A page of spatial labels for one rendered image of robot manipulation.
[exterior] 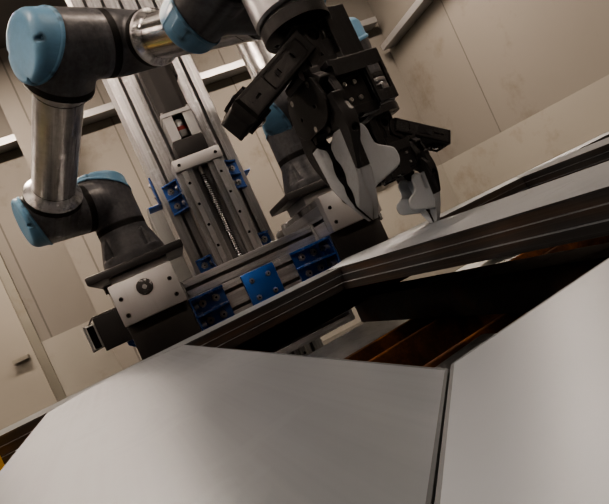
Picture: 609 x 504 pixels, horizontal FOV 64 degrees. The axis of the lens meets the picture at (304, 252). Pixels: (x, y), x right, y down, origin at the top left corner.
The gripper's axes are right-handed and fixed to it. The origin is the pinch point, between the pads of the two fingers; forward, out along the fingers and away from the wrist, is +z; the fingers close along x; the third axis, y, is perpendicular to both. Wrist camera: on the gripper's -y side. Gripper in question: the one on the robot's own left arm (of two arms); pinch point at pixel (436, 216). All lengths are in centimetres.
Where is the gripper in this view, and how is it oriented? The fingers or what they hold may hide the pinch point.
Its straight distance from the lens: 85.1
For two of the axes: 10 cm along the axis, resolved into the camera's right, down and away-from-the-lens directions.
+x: 3.7, -1.6, -9.2
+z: 4.2, 9.1, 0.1
